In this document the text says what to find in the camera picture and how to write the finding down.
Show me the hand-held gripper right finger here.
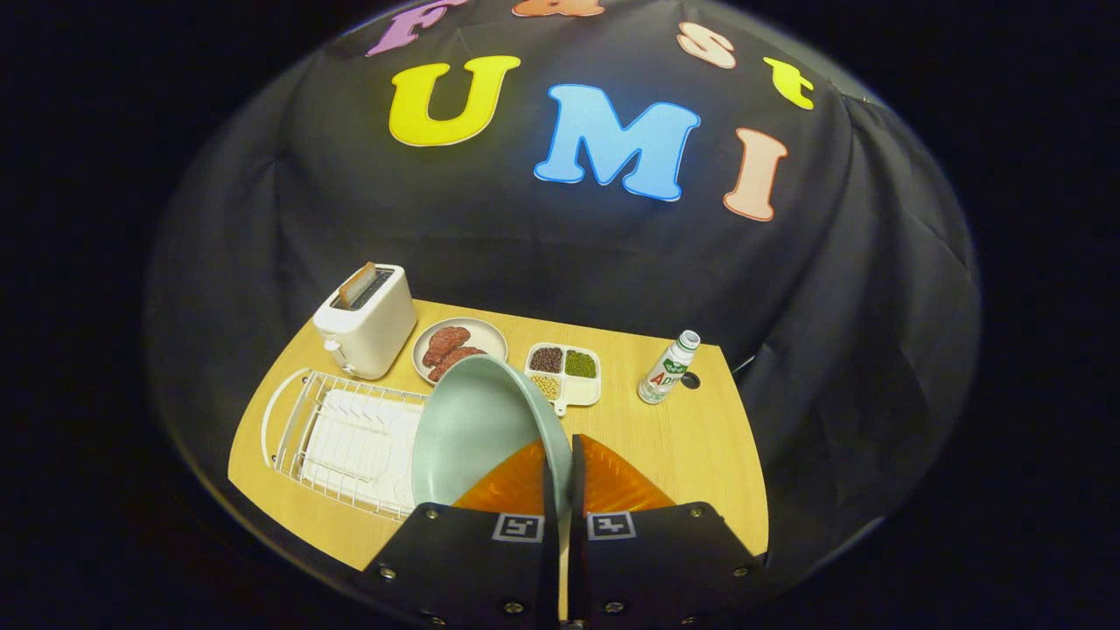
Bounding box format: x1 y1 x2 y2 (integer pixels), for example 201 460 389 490
569 433 764 630

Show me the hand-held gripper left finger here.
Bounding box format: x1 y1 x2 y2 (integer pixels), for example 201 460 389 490
361 437 561 630

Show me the pale green plate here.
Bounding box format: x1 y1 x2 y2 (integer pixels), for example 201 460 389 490
410 353 575 526

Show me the white wire dish rack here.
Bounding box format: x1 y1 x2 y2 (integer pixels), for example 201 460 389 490
261 368 430 522

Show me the beige plate with meat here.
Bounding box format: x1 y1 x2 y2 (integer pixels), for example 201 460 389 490
411 317 509 386

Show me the white divided tray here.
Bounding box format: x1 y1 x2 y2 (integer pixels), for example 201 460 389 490
523 342 603 417

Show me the white drink bottle green label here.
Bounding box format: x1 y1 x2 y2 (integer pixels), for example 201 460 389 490
637 329 702 405

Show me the white drip tray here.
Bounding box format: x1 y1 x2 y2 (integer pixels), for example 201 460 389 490
306 388 425 517

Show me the red meat slice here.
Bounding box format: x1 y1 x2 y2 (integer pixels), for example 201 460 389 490
422 325 472 368
427 346 487 383

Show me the white toaster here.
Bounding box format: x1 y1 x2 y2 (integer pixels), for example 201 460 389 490
312 262 418 381

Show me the brown toast slice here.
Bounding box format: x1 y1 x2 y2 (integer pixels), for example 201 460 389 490
338 262 379 309

